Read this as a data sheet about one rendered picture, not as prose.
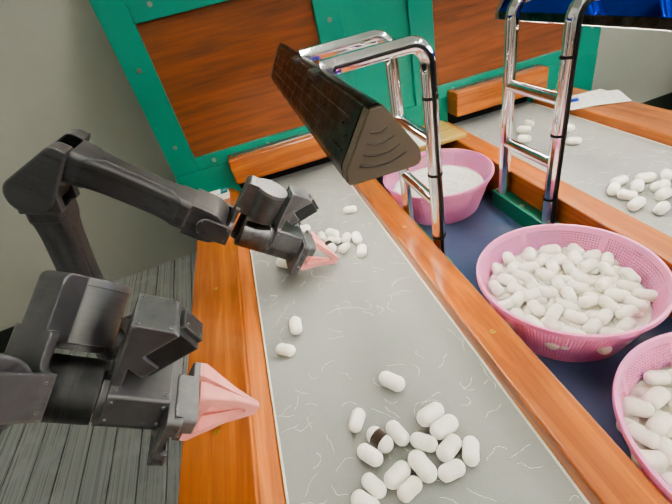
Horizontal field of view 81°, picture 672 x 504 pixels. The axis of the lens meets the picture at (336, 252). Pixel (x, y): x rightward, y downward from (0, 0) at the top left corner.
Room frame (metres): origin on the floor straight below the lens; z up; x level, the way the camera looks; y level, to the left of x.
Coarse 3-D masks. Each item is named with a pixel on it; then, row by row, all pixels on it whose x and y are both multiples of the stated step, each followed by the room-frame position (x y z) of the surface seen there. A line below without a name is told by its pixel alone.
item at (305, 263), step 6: (318, 240) 0.62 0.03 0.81; (318, 246) 0.61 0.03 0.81; (324, 246) 0.62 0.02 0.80; (324, 252) 0.62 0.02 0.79; (330, 252) 0.62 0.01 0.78; (306, 258) 0.60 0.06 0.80; (336, 258) 0.63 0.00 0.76; (300, 264) 0.60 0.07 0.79; (306, 264) 0.60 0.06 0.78; (312, 264) 0.61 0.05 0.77; (318, 264) 0.62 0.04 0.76; (324, 264) 0.62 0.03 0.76
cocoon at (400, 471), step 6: (396, 462) 0.22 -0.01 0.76; (402, 462) 0.22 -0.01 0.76; (390, 468) 0.22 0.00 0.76; (396, 468) 0.21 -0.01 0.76; (402, 468) 0.21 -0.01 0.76; (408, 468) 0.21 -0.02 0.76; (390, 474) 0.21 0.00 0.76; (396, 474) 0.21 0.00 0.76; (402, 474) 0.21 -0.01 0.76; (408, 474) 0.21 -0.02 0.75; (384, 480) 0.21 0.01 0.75; (390, 480) 0.20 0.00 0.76; (396, 480) 0.20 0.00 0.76; (402, 480) 0.20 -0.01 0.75; (390, 486) 0.20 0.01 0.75; (396, 486) 0.20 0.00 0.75
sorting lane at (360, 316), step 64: (320, 192) 0.97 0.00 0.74; (256, 256) 0.74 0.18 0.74; (320, 256) 0.68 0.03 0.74; (384, 256) 0.62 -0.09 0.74; (320, 320) 0.49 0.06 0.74; (384, 320) 0.45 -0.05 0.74; (448, 320) 0.42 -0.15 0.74; (320, 384) 0.36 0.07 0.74; (448, 384) 0.31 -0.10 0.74; (320, 448) 0.27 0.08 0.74; (512, 448) 0.21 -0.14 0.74
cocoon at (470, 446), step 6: (468, 438) 0.23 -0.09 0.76; (474, 438) 0.22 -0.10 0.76; (462, 444) 0.22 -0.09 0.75; (468, 444) 0.22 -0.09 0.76; (474, 444) 0.22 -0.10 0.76; (462, 450) 0.22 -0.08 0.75; (468, 450) 0.21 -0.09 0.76; (474, 450) 0.21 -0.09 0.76; (462, 456) 0.21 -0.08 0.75; (468, 456) 0.21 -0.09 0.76; (474, 456) 0.21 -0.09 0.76; (468, 462) 0.20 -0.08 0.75; (474, 462) 0.20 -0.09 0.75
